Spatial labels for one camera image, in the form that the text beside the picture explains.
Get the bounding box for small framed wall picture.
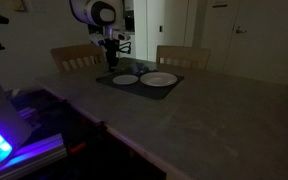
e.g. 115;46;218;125
10;0;27;13

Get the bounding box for white wall switch plate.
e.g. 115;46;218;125
26;0;47;14

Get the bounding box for white door with handle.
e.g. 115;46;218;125
223;0;288;87

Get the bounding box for large white plate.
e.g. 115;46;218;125
139;71;179;88

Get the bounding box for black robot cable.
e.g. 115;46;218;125
116;41;133;55

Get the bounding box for white angled box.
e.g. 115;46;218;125
0;54;34;153

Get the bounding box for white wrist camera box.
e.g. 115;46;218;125
111;30;132;42

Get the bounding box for red clamp handle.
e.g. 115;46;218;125
68;141;87;155

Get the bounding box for small white plate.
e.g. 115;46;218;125
112;74;140;86

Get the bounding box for brown wooden slat chair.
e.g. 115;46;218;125
49;43;107;73

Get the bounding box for metal lever door handle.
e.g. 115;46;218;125
235;26;248;35

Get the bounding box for aluminium frame rail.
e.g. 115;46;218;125
0;133;68;180

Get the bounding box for blue crumpled cloth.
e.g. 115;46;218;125
130;62;151;76

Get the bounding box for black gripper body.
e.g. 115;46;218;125
104;37;121;61

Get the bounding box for light wooden slat chair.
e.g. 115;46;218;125
155;45;212;71

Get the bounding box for black placemat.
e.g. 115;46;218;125
95;67;186;101

